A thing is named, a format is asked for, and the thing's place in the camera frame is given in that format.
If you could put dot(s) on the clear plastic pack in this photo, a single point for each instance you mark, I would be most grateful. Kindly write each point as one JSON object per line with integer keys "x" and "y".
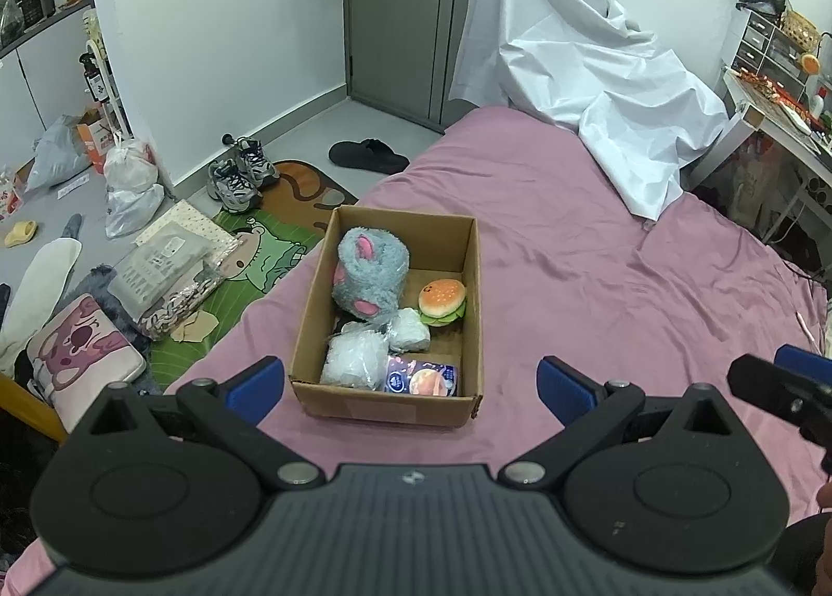
{"x": 356, "y": 358}

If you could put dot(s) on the white bundle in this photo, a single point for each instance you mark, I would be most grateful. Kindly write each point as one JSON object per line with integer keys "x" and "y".
{"x": 406, "y": 332}

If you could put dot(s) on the folded bedding packages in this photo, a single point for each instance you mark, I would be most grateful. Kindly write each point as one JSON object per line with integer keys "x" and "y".
{"x": 176, "y": 264}

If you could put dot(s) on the white desk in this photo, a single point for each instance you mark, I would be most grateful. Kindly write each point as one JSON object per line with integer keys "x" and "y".
{"x": 780, "y": 168}

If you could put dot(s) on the black slipper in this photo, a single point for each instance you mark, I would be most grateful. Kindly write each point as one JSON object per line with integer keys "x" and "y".
{"x": 371, "y": 155}

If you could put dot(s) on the white plastic bag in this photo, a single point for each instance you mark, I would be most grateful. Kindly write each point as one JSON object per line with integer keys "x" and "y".
{"x": 134, "y": 192}

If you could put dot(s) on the grey door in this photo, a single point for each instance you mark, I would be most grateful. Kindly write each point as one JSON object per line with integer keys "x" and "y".
{"x": 400, "y": 55}

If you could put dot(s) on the blue tissue pack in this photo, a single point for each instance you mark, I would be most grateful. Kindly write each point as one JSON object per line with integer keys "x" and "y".
{"x": 419, "y": 378}

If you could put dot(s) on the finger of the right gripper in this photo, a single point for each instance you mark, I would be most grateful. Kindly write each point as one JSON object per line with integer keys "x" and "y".
{"x": 805, "y": 363}

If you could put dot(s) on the plush hamburger toy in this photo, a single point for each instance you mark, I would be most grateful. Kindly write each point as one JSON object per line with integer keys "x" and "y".
{"x": 441, "y": 302}

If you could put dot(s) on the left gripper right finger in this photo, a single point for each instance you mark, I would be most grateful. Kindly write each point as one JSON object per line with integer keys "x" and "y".
{"x": 594, "y": 417}

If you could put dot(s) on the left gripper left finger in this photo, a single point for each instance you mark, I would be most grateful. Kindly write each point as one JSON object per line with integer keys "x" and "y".
{"x": 227, "y": 415}

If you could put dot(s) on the green cartoon floor mat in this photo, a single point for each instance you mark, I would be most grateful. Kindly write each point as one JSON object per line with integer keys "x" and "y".
{"x": 272, "y": 240}

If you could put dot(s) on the white crumpled sheet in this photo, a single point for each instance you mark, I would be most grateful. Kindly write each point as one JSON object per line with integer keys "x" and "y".
{"x": 585, "y": 65}

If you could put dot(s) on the white drawer organizer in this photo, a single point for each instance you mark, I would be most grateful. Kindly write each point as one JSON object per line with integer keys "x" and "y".
{"x": 759, "y": 46}

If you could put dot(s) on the cardboard box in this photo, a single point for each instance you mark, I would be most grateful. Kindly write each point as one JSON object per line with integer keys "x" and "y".
{"x": 440, "y": 247}

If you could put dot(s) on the grey fluffy plush toy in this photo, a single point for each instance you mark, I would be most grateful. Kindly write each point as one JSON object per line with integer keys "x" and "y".
{"x": 370, "y": 274}

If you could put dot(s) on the grey sneaker pair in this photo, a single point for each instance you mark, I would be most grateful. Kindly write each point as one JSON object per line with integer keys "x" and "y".
{"x": 237, "y": 181}

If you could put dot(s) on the pink cartoon cushion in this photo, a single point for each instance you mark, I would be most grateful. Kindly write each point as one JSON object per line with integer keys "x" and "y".
{"x": 76, "y": 355}

